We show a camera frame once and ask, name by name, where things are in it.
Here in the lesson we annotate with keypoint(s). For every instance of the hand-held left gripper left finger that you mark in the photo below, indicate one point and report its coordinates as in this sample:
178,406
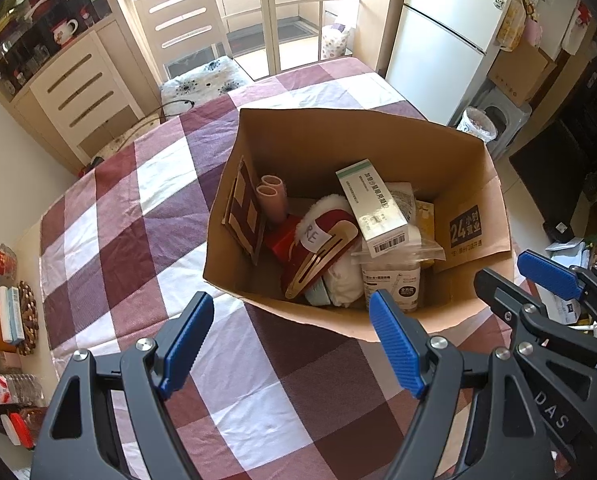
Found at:
183,340

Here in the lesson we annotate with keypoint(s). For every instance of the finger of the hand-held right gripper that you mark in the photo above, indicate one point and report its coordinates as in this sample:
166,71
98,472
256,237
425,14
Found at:
498,295
548,272

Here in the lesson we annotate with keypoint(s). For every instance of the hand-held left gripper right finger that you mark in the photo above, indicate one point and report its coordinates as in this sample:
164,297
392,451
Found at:
396,345

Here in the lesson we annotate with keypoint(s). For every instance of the clear cotton swab container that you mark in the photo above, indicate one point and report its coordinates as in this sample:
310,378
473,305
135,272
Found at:
393,285

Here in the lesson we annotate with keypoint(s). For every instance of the white fluffy clip green leaf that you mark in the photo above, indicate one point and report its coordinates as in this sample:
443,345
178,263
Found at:
346,280

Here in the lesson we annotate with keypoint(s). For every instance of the plastic-wrapped white cotton pack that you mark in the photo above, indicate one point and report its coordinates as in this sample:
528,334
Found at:
423,249

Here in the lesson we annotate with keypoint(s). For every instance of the light blue triangular pad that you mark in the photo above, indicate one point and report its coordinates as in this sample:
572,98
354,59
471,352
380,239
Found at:
318,295

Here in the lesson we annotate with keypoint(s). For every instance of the yellow bear print box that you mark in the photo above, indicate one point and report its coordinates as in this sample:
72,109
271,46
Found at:
425,215

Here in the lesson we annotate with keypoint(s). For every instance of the white green medicine box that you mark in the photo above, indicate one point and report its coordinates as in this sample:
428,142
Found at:
373,205

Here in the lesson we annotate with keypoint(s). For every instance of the red santa hat hair clip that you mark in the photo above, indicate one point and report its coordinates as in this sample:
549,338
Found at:
328,220

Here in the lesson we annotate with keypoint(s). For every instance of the brown cardboard box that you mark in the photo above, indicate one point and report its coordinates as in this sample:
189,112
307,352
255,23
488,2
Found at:
328,145

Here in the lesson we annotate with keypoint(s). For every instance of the pile of bags and boxes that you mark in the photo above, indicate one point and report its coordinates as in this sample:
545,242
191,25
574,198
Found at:
573,255

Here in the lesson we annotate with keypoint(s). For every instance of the dark wooden cabinet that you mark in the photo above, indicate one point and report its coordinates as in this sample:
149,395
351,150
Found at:
568,160

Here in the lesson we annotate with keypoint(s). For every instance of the brown white checkered tablecloth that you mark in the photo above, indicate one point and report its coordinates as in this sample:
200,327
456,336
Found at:
128,210

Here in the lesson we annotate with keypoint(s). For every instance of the folded brown printed cardboard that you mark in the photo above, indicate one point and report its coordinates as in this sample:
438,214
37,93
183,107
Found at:
243,210

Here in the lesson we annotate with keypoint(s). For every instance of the wooden bead trivet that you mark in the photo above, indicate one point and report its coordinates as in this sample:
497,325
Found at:
28,317

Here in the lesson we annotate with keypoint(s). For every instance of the grey plastic stool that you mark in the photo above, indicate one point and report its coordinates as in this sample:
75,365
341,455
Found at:
511,120

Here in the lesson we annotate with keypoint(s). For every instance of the white patterned waste bin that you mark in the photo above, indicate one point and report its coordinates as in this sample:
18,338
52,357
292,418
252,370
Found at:
476,124

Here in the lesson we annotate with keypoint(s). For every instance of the white blue small box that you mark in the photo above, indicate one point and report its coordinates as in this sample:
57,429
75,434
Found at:
16,315

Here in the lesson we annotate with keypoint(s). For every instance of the clear plastic water bottle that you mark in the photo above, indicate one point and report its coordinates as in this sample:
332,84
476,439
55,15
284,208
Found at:
8,389

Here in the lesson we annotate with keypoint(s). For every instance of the red lid glass jar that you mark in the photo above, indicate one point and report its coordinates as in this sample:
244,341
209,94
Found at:
21,430

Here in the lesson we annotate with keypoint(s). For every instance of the red patterned cup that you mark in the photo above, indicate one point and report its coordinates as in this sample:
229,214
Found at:
1,260

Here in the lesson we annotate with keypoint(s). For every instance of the pink hanging bag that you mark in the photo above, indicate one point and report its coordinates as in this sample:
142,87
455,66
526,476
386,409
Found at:
532,32

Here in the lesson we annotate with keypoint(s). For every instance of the white red hanging cloth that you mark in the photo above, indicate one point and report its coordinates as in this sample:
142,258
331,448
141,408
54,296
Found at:
578,27

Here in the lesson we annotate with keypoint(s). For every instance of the yellow hanging snack bag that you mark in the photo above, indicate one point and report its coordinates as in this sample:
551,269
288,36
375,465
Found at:
511,25

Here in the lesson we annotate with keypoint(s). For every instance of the white slatted dining chair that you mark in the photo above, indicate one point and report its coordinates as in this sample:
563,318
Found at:
188,25
88,95

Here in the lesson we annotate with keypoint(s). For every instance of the white refrigerator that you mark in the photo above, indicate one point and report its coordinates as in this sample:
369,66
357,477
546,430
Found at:
448,25

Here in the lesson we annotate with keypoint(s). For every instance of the white floral waste bin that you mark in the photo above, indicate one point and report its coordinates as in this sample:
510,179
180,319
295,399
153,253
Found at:
336,42

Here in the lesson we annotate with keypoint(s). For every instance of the white red mug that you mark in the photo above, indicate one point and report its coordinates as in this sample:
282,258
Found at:
66,30

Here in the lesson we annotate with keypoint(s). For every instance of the white framed glass door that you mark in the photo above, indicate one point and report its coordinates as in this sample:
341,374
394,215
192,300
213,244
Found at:
278,5

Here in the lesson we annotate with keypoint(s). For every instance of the cream display cabinet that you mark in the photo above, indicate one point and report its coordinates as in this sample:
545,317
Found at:
18,20

